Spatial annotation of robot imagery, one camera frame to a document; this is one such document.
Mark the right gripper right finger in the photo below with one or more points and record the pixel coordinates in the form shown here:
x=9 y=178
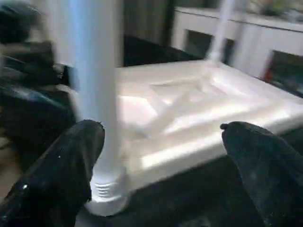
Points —
x=267 y=179

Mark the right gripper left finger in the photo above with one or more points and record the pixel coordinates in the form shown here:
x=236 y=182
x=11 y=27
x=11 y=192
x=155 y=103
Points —
x=56 y=182

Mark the white plastic table top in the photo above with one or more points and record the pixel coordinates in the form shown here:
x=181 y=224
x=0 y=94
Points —
x=201 y=106

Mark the white plastic table leg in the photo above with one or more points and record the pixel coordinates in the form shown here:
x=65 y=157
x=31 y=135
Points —
x=221 y=30
x=94 y=71

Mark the black table mat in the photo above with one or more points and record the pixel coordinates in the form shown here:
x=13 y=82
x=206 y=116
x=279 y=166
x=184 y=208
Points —
x=189 y=203

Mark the white cabinet with glass doors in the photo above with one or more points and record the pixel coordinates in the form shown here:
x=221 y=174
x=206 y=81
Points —
x=255 y=30

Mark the grey curtain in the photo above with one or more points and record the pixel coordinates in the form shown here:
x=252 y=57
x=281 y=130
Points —
x=146 y=19

